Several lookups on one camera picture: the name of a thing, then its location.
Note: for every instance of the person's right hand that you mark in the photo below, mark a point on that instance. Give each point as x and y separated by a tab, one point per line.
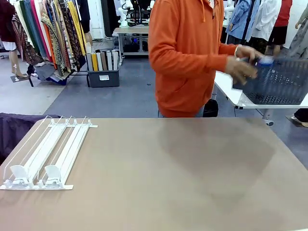
240	69

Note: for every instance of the person's left hand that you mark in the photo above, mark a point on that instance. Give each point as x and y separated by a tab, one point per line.
250	51

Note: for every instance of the grey plastic woven basket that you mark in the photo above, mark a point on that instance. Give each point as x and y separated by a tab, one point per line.
279	84

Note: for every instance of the person's left forearm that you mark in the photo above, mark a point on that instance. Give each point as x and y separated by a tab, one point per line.
227	49

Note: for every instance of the person's right forearm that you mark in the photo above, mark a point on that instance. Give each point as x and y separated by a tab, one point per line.
204	62

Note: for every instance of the white can dispenser rack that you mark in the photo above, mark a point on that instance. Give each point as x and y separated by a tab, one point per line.
72	142

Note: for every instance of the white dispenser pusher paddle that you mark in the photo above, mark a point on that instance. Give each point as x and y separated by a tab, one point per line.
18	172
51	172

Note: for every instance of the dark patterned skirt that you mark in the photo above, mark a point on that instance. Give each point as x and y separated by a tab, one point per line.
258	42

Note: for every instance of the white table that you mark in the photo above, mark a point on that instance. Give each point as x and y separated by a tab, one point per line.
226	84

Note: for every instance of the black clothes rack pole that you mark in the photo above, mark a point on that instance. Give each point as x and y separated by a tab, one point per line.
247	24

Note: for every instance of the blue hanging shirt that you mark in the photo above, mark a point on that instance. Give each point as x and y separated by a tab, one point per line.
240	16

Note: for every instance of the white hanging shirt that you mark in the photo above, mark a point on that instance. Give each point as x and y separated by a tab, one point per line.
267	19

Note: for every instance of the mannequin in grey dress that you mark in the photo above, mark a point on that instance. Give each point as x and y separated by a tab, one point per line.
300	41

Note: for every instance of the person in red shirt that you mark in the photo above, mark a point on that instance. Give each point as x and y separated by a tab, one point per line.
284	12

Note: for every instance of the person in orange hoodie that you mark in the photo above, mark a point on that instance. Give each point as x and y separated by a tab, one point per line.
183	60

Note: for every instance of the bystander leg with shoe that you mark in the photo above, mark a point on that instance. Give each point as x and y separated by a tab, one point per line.
302	114

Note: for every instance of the grey background workbench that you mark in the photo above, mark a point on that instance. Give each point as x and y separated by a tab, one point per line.
132	30

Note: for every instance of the beige board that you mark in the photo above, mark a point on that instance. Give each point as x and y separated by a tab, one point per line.
115	60

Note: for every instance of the light grey board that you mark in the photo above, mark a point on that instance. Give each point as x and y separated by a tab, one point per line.
109	60

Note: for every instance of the brown board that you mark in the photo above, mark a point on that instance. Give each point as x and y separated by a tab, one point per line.
104	61

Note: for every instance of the grey storage bin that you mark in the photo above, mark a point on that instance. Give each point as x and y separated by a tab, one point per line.
103	80

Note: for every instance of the white board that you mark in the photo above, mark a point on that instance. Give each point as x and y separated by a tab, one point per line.
99	61

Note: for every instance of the yellow board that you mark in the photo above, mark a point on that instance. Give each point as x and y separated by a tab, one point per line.
95	62

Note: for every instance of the small cardboard box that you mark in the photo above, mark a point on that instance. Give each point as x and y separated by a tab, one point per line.
89	48

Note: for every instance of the black hanging garment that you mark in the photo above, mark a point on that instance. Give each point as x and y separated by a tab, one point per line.
84	12

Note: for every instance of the yellow hanging fabric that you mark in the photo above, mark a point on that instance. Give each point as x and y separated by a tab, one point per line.
77	26

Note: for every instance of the multicolour patterned hanging fabric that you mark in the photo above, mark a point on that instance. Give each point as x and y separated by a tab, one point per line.
57	36

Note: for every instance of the fabric pile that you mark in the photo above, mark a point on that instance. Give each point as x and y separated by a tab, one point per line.
53	74

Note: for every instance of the orange hanging fabric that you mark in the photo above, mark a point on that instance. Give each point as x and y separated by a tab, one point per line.
49	45

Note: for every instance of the teal hanging fabric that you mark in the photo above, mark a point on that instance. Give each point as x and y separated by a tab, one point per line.
33	26

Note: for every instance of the brown patterned shawl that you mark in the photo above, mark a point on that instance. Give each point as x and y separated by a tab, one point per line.
29	50

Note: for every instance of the mannequin legs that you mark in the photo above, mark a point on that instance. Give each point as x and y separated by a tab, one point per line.
13	60

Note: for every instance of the dark purple cloth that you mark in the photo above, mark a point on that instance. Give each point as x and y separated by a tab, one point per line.
12	130

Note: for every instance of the maroon garment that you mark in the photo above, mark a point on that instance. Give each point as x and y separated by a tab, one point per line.
6	21

